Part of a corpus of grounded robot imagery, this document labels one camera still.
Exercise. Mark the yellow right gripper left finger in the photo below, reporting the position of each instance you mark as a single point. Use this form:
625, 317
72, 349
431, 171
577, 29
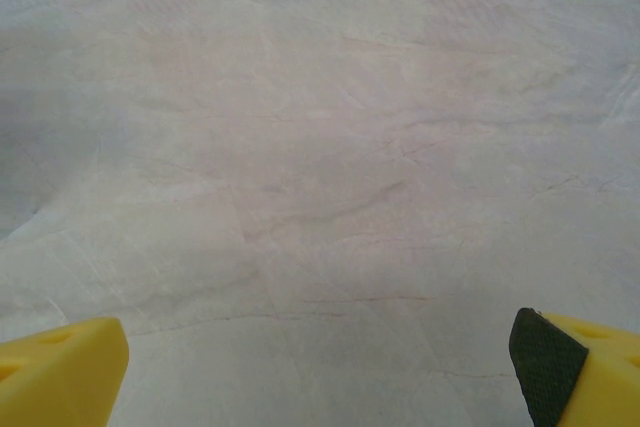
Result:
60, 377

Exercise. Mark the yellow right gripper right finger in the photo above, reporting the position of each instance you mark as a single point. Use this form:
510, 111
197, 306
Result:
590, 382

